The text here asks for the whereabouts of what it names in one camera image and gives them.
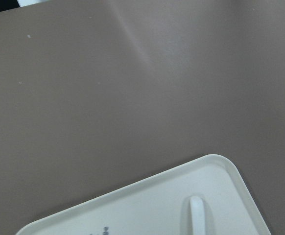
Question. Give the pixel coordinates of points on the beige rabbit tray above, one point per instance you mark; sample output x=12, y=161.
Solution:
x=160, y=205

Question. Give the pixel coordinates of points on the white ceramic spoon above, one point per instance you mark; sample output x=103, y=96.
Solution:
x=198, y=218

